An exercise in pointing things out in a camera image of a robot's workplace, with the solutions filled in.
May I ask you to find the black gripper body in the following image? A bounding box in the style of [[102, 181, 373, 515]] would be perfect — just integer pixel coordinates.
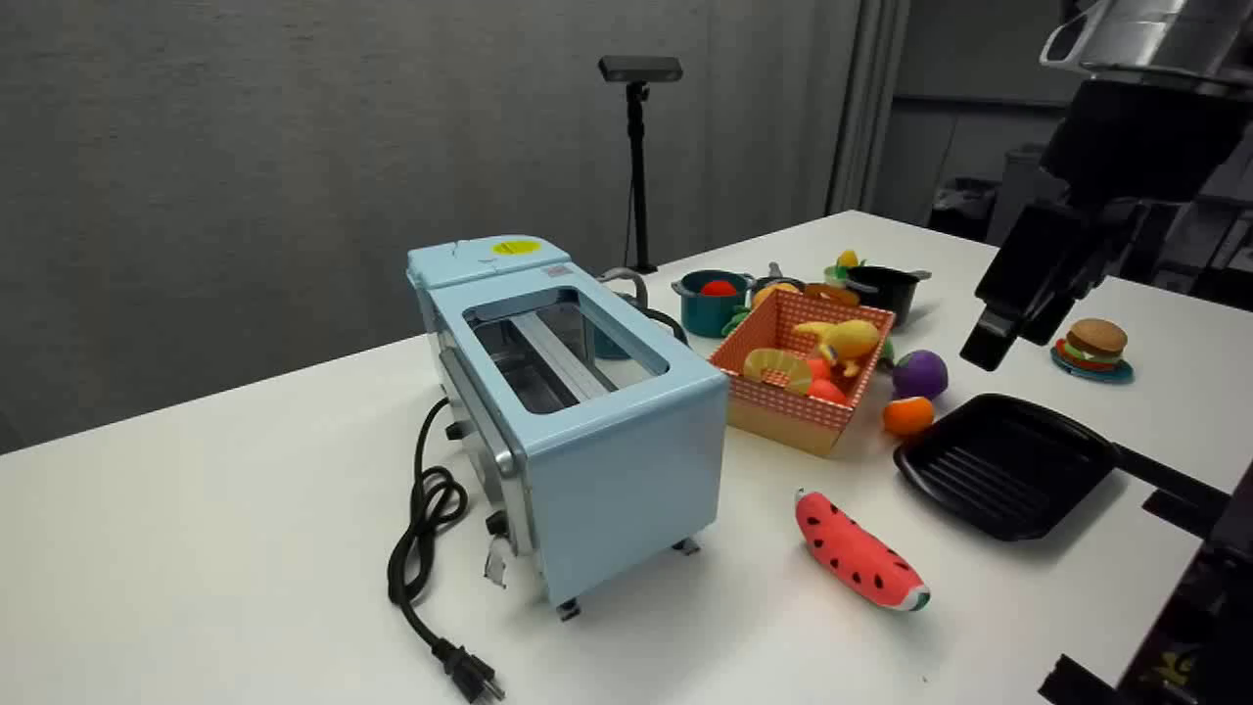
[[958, 204, 1107, 371]]

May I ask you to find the yellow banana plush toy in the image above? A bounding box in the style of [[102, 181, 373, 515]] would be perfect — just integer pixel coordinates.
[[799, 319, 880, 380]]

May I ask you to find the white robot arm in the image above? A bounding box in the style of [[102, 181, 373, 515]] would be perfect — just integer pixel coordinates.
[[958, 0, 1253, 371]]

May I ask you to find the toy burger on plate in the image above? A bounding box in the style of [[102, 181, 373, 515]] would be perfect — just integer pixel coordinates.
[[1048, 319, 1133, 383]]

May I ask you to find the black toy saucepan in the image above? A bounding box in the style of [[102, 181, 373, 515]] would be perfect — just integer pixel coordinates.
[[845, 268, 927, 322]]

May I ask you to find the purple plum plush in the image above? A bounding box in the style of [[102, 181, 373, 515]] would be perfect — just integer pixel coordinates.
[[892, 350, 949, 400]]

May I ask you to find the small orange plush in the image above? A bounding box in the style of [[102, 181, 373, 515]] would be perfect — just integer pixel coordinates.
[[880, 397, 935, 440]]

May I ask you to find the red strawberry plush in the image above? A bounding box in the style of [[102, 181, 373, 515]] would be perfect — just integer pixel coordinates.
[[808, 358, 848, 405]]

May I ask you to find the orange pumpkin plush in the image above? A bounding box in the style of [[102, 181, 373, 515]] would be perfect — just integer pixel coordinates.
[[752, 277, 801, 311]]

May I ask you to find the orange checkered box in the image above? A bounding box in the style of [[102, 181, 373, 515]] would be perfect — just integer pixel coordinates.
[[713, 294, 898, 456]]

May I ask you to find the red tomato plush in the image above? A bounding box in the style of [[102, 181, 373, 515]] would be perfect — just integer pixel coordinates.
[[698, 277, 741, 298]]

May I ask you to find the teal toy pot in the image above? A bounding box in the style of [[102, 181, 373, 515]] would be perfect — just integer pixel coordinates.
[[675, 272, 747, 337]]

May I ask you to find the watermelon slice plush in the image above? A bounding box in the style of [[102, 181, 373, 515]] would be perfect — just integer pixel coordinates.
[[795, 494, 932, 614]]

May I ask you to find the black grill pan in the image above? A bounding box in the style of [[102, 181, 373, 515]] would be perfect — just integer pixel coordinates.
[[892, 392, 1224, 540]]

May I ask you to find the light blue toaster oven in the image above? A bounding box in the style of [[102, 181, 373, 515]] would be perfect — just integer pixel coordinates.
[[406, 235, 727, 614]]

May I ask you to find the black camera stand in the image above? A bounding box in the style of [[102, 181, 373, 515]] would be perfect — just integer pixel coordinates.
[[598, 55, 680, 273]]

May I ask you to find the black power cord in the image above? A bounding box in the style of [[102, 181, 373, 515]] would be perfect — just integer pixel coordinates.
[[384, 397, 510, 705]]

